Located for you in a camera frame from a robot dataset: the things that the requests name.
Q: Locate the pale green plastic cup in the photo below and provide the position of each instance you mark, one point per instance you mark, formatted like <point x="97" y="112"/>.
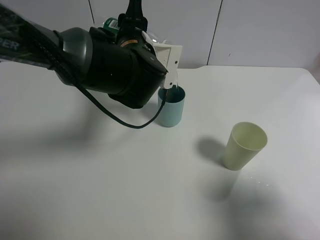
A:
<point x="246" y="140"/>

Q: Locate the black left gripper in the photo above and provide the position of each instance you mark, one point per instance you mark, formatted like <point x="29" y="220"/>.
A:
<point x="126" y="69"/>

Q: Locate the clear bottle with green label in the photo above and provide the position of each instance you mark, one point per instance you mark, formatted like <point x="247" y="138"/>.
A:
<point x="111" y="24"/>

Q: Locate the teal plastic cup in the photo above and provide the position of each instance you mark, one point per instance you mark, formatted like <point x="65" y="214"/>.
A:
<point x="172" y="111"/>

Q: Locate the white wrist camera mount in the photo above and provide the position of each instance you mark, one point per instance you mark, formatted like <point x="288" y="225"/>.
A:
<point x="167" y="54"/>

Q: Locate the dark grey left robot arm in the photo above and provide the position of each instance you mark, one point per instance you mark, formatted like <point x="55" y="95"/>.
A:
<point x="68" y="53"/>

